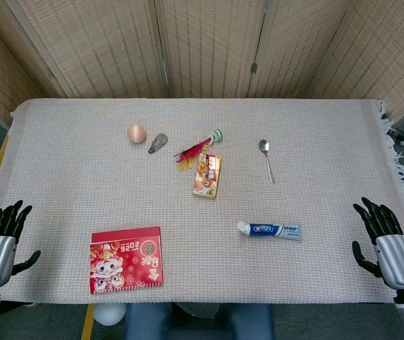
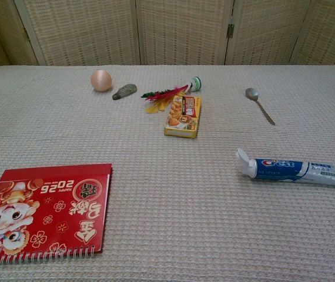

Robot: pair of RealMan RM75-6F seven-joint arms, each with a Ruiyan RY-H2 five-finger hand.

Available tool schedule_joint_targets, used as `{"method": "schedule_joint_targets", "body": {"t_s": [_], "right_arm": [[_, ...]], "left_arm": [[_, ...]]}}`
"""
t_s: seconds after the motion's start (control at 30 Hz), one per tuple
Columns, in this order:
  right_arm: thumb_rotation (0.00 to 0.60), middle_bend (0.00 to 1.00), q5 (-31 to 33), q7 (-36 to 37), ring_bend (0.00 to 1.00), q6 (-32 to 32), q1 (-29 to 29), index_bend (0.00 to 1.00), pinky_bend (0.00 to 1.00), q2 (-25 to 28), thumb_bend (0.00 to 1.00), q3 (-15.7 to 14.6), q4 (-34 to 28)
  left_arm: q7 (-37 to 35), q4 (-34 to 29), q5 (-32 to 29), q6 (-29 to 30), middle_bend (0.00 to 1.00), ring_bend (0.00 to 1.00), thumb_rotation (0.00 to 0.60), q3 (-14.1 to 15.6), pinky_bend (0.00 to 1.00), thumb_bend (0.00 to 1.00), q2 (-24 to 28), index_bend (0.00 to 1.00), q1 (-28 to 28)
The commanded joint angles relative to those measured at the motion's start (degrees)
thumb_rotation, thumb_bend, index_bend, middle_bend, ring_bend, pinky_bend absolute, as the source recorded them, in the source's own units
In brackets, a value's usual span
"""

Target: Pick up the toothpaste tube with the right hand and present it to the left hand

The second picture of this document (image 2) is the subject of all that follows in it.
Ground orange snack packet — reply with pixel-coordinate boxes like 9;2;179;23
163;94;202;139

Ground pink ball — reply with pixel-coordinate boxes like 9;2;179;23
90;69;113;92

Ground beige woven tablecloth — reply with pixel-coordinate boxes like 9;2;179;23
0;64;335;282

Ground red decorated envelope packet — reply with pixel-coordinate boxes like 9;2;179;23
0;163;113;268

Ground metal spoon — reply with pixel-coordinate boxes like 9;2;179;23
245;87;276;126

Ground colourful feather shuttlecock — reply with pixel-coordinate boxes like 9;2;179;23
140;76;203;114

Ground woven folding screen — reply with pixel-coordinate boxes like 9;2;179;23
0;0;335;73

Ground small blue white tube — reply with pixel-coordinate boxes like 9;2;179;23
234;148;335;189

